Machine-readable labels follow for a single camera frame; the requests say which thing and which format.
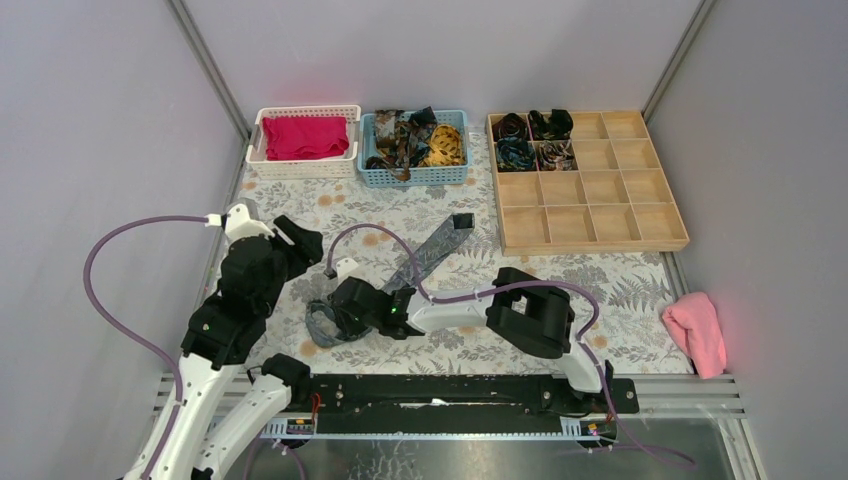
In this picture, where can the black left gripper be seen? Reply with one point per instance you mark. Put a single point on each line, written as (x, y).
(299, 240)

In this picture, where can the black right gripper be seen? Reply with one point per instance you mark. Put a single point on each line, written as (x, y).
(344, 323)

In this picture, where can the grey leaf pattern tie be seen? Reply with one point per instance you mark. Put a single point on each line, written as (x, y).
(325, 324)

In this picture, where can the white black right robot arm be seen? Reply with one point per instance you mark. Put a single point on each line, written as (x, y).
(535, 316)

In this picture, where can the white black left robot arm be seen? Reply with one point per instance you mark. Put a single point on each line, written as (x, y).
(180, 430)

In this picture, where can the white plastic basket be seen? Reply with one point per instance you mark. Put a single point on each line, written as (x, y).
(342, 166)

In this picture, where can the magenta cloth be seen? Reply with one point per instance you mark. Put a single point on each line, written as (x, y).
(305, 138)

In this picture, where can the orange floral tie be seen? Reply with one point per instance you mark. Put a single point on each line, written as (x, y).
(387, 126)

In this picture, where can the light blue plastic basket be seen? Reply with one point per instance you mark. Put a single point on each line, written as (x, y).
(420, 176)

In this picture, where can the yellow patterned tie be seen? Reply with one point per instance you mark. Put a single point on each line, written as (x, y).
(445, 148)

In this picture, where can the dark navy red tie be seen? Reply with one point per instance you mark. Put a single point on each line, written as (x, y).
(414, 141)

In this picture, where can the rolled navy blue tie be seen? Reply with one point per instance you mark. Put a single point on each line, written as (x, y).
(515, 155)

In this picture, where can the rolled dark red tie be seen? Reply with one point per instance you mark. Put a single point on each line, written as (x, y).
(511, 126)

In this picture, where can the rolled multicolour tie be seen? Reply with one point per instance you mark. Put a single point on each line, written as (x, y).
(555, 155)

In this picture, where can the rolled black tie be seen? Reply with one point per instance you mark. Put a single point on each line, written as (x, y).
(556, 125)

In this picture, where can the wooden compartment tray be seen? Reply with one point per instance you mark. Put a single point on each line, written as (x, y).
(618, 198)

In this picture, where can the pink cloth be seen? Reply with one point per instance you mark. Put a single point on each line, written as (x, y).
(693, 325)

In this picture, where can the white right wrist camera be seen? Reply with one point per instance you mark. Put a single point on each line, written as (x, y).
(342, 268)

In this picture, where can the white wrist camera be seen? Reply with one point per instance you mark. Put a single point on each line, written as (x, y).
(239, 221)
(342, 268)

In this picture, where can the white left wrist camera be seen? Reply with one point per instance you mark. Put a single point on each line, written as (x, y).
(239, 221)

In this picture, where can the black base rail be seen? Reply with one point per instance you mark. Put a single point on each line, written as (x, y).
(499, 405)

